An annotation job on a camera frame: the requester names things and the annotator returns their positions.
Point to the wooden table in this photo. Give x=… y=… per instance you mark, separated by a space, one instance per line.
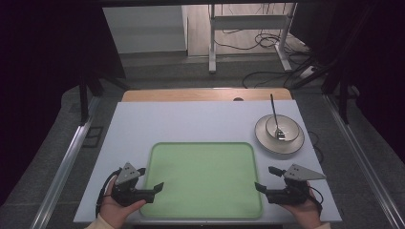
x=197 y=94

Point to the person's left hand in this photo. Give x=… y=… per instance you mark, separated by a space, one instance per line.
x=115 y=210

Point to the metal fork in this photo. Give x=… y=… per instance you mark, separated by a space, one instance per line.
x=275 y=117

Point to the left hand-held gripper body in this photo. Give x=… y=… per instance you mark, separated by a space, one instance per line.
x=127 y=191

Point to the white plate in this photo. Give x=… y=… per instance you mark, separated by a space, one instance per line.
x=288 y=147

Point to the white cabinet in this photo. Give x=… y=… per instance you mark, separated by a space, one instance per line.
x=146 y=28

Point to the green tray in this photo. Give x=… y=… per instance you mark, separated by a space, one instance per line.
x=203 y=179

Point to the white power strip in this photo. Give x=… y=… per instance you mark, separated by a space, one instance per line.
x=307 y=72

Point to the white table cover board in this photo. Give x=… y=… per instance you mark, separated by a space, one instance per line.
x=191 y=122

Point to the white desk frame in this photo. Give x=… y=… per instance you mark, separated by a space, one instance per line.
x=248 y=22

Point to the metal floor rail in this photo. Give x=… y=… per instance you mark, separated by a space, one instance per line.
x=68 y=162
x=359 y=149

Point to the dark metal stand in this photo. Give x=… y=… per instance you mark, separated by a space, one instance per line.
x=343 y=95
x=83 y=98

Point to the white bowl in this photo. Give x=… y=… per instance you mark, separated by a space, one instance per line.
x=289 y=125

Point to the person's right hand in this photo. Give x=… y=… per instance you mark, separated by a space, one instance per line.
x=304 y=211

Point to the black floor vent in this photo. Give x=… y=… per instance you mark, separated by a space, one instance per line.
x=93 y=136

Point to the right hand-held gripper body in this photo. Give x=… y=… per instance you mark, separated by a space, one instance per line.
x=294 y=187

